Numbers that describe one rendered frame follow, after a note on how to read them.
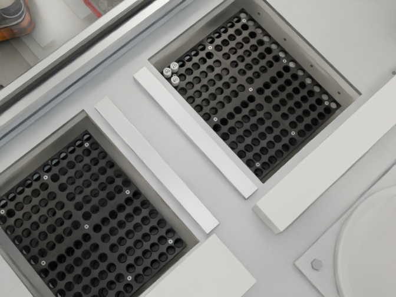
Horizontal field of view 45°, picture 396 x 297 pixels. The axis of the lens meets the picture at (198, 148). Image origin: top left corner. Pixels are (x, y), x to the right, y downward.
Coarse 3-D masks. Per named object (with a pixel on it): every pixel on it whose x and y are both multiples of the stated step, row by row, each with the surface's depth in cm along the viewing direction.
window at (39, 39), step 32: (0, 0) 46; (32, 0) 49; (64, 0) 53; (96, 0) 57; (128, 0) 62; (0, 32) 49; (32, 32) 53; (64, 32) 58; (96, 32) 63; (0, 64) 53; (32, 64) 58; (0, 96) 58
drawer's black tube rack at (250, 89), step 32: (224, 32) 79; (256, 32) 76; (192, 64) 74; (224, 64) 74; (256, 64) 78; (288, 64) 75; (192, 96) 73; (224, 96) 73; (256, 96) 73; (288, 96) 77; (320, 96) 74; (224, 128) 71; (256, 128) 75; (288, 128) 72; (256, 160) 74
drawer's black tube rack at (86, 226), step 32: (96, 160) 72; (32, 192) 68; (64, 192) 68; (96, 192) 71; (128, 192) 68; (0, 224) 66; (32, 224) 67; (64, 224) 66; (96, 224) 67; (128, 224) 67; (160, 224) 71; (32, 256) 66; (64, 256) 69; (96, 256) 66; (128, 256) 66; (160, 256) 69; (64, 288) 64; (96, 288) 64; (128, 288) 68
